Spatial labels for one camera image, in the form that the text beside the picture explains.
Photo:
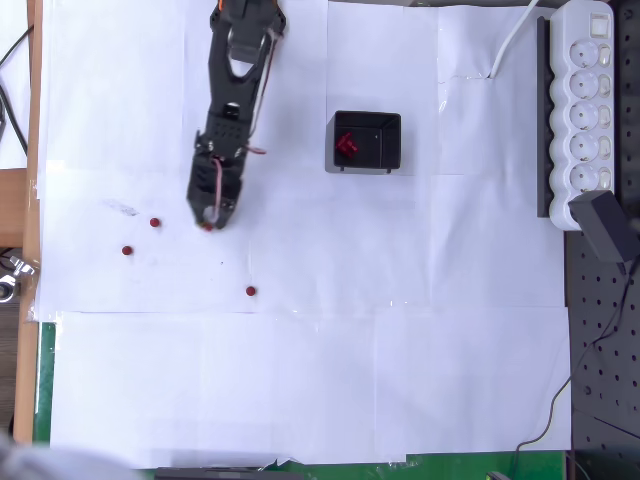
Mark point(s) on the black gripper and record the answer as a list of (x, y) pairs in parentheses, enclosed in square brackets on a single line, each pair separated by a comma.
[(202, 196)]

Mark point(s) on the red beads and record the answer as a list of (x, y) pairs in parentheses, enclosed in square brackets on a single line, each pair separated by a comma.
[(344, 138)]

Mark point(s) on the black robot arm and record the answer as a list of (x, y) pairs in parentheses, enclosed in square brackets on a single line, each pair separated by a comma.
[(222, 100)]

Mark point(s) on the black square bin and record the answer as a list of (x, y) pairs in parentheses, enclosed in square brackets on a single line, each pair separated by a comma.
[(331, 150)]

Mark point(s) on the metal clamp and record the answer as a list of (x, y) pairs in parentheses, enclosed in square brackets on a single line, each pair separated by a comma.
[(20, 265)]

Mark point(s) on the taped white paper cover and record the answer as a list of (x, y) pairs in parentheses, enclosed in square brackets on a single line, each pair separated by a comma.
[(350, 375)]

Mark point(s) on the green mat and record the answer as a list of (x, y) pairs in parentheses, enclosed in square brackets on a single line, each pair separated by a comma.
[(45, 380)]

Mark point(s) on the dark ribbed panel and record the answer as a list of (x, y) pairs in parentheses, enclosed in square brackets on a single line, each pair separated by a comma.
[(10, 365)]

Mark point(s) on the blurry grey round object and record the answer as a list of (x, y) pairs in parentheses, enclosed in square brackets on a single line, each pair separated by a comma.
[(50, 462)]

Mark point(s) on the white power strip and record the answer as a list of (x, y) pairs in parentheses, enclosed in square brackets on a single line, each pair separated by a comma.
[(580, 125)]

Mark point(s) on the black power adapter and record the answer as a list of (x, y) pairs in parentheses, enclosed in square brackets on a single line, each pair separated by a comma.
[(600, 225)]

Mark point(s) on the black perforated board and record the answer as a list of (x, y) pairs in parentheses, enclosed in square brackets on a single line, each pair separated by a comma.
[(605, 400)]

